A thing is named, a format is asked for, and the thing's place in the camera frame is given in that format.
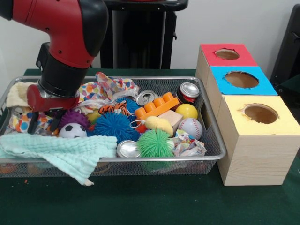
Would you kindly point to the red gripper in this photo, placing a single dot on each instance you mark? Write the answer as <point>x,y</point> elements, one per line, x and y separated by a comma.
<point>51,103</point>

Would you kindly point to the silver can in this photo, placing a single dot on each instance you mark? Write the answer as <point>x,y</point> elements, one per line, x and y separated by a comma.
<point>145,97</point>

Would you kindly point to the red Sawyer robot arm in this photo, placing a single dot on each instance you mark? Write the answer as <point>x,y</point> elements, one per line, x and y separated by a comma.
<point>63,35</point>

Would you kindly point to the shallow clear mesh bin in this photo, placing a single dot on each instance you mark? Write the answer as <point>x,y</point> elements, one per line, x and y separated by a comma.
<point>140,167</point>

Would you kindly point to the wooden box with three holes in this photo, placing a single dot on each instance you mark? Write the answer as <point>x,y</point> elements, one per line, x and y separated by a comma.
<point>257,154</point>

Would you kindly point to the crushed clear plastic bottle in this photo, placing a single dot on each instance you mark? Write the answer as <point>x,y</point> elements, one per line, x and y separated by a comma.
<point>44,133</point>

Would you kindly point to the black and white soccer ball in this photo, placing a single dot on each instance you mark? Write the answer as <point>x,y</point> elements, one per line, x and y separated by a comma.
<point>72,131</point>

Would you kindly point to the purple spiky ball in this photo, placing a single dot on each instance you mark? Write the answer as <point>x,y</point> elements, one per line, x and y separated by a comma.
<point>75,117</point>

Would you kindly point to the mint green cloth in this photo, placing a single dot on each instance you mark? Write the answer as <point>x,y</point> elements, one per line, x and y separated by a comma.
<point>58,150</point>

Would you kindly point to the cream knitted cloth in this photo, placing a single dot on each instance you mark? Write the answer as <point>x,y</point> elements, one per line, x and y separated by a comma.
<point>16,93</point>

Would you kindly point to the blue spiky ball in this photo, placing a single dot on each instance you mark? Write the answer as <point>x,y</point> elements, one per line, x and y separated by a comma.
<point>112,126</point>

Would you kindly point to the polka dot cloth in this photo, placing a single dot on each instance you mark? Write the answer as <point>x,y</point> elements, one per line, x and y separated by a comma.
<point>105,86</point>

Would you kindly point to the green spiky ball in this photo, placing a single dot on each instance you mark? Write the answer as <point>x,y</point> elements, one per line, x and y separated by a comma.
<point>155,144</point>

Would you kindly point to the orange toy brick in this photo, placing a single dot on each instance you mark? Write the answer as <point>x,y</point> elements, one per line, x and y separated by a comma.
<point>159,106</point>

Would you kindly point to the yellow ball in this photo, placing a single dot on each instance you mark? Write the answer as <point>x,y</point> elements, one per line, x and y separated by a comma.
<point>187,111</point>

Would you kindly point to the white baseball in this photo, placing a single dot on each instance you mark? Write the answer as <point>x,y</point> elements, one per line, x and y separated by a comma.
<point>190,128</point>

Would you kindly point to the dark green side tablecloth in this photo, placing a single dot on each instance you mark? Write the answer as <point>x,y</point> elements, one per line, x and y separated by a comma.
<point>293,86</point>

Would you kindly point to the black chair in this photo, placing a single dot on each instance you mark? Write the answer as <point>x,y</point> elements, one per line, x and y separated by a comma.
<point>288,42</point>

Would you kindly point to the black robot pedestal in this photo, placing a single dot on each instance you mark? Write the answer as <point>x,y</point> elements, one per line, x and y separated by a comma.
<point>140,35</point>

